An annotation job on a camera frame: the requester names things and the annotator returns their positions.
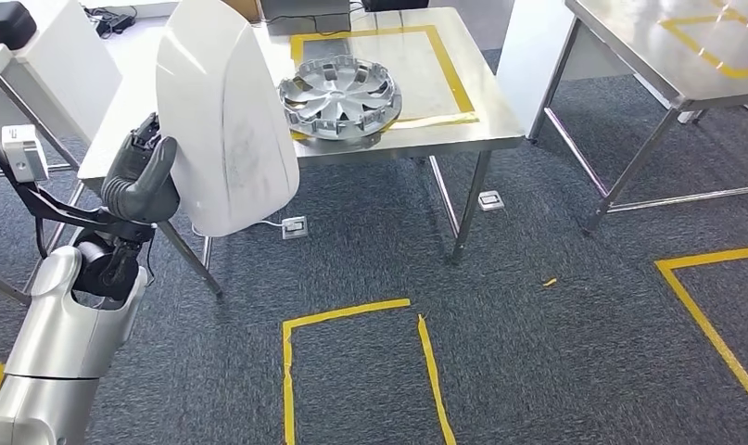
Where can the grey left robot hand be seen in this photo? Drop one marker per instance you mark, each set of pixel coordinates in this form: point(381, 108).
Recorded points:
point(149, 190)

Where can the white plastic shell part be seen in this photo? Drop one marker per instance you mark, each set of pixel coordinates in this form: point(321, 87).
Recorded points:
point(226, 123)

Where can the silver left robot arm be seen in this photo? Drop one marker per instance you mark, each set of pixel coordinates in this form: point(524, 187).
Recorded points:
point(60, 344)

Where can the steel workbench table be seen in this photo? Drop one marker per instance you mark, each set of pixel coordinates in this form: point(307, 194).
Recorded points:
point(459, 132)

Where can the white desk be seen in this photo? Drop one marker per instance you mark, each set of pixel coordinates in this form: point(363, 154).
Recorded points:
point(66, 67)

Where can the floor socket box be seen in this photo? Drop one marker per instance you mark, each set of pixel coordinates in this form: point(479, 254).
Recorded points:
point(491, 201)
point(294, 227)

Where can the silver wheel hubcap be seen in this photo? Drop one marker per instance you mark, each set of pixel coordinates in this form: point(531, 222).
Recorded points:
point(340, 95)

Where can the grey case with yellow sticker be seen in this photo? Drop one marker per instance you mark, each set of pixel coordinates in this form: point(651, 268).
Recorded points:
point(306, 15)

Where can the white cabinet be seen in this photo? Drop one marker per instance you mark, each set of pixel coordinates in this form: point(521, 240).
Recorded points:
point(533, 61)

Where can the small yellow tape scrap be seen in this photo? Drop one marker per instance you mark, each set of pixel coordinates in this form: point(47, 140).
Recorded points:
point(550, 282)

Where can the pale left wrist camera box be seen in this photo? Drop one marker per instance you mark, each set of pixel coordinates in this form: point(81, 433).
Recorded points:
point(25, 156)

